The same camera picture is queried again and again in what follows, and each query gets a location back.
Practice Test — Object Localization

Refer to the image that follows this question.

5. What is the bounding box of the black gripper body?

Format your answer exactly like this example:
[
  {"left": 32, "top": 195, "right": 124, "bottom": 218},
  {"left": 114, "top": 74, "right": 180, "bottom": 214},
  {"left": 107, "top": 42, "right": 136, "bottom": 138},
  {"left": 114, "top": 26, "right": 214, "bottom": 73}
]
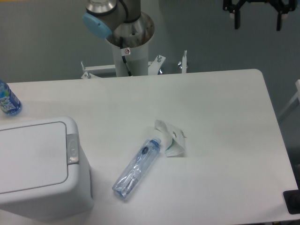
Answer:
[{"left": 223, "top": 0, "right": 294, "bottom": 14}]

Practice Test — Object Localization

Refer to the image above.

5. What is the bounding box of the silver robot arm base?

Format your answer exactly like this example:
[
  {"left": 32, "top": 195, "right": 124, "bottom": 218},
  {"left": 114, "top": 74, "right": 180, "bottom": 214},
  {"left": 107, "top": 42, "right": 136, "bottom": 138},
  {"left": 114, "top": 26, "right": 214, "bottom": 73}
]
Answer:
[{"left": 82, "top": 0, "right": 155, "bottom": 48}]

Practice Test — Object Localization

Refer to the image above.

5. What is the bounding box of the grey trash can push button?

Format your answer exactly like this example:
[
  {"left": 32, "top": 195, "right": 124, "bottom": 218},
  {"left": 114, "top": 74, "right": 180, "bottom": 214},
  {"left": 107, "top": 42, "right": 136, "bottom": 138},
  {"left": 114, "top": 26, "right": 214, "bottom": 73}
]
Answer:
[{"left": 66, "top": 134, "right": 79, "bottom": 165}]

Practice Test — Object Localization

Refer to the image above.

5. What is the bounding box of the white trash can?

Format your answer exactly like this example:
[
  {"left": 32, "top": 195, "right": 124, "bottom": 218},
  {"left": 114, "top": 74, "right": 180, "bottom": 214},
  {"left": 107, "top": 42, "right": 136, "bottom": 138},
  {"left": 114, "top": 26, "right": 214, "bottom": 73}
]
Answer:
[{"left": 0, "top": 117, "right": 94, "bottom": 220}]

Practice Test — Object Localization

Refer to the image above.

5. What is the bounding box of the black clamp at table edge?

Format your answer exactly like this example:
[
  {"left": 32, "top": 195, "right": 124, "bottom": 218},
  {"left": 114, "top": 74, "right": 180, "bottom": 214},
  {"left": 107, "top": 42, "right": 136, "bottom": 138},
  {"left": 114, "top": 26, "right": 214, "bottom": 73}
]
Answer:
[{"left": 283, "top": 189, "right": 300, "bottom": 215}]

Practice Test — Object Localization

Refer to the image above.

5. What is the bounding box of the clear empty plastic bottle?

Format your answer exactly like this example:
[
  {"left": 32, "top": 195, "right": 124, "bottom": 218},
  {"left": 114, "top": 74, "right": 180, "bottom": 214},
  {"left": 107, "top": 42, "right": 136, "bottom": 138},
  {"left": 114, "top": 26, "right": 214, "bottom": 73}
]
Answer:
[{"left": 112, "top": 137, "right": 161, "bottom": 199}]

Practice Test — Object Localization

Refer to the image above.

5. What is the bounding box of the blue labelled water bottle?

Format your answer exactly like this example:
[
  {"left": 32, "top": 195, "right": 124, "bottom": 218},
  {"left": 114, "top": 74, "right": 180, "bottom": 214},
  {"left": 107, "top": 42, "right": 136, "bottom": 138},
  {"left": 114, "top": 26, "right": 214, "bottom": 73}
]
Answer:
[{"left": 0, "top": 80, "right": 22, "bottom": 116}]

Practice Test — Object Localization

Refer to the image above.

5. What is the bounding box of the white frame at right edge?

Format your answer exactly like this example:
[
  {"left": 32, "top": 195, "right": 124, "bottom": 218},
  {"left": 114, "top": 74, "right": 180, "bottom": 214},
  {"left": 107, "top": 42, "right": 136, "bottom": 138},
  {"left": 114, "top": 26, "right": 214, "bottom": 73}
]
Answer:
[{"left": 277, "top": 80, "right": 300, "bottom": 124}]

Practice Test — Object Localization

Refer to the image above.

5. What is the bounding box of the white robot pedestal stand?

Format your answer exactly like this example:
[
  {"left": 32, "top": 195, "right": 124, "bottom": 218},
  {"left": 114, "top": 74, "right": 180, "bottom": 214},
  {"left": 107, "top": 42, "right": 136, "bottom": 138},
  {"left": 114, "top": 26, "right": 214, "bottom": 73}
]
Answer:
[{"left": 80, "top": 37, "right": 189, "bottom": 80}]

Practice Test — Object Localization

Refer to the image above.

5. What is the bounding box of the black cable on pedestal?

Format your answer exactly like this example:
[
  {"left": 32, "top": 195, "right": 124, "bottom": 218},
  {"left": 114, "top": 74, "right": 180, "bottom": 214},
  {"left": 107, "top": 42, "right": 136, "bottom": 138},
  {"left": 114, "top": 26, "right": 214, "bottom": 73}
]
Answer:
[{"left": 119, "top": 36, "right": 134, "bottom": 77}]

